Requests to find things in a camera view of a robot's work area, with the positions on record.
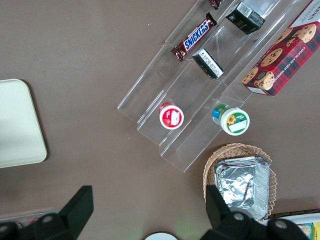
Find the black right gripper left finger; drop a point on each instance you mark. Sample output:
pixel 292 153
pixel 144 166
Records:
pixel 75 210

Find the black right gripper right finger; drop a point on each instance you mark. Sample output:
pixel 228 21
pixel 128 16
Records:
pixel 220 212

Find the foil tray stack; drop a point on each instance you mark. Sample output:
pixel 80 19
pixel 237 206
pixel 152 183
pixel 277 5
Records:
pixel 237 182

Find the woven wicker basket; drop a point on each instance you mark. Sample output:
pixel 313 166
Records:
pixel 212 160

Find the cream plastic tray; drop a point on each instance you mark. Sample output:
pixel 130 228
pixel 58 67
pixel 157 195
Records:
pixel 17 122

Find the white round object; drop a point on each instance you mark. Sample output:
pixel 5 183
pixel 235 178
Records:
pixel 161 236

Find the white bin with dark rim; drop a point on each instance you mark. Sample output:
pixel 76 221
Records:
pixel 300 215

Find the sunflower lid small cup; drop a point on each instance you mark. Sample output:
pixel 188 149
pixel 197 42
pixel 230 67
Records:
pixel 233 121

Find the yellow snack packet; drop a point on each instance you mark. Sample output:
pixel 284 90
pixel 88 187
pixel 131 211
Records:
pixel 315 231

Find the red lid small cup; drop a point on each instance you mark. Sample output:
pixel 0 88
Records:
pixel 171 117

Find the clear acrylic stepped display stand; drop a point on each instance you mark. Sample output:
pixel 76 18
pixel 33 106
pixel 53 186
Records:
pixel 200 82

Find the black box with white label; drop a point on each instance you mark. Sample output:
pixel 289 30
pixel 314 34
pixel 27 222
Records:
pixel 208 63

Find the red tartan cookie box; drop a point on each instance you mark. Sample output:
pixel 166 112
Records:
pixel 282 57

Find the Snickers chocolate bar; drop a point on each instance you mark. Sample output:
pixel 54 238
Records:
pixel 194 37

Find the black box with barcode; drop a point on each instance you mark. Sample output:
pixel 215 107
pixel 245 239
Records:
pixel 246 18

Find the brown wrapped candy bar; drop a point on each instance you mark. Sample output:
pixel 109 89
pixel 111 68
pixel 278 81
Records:
pixel 215 3

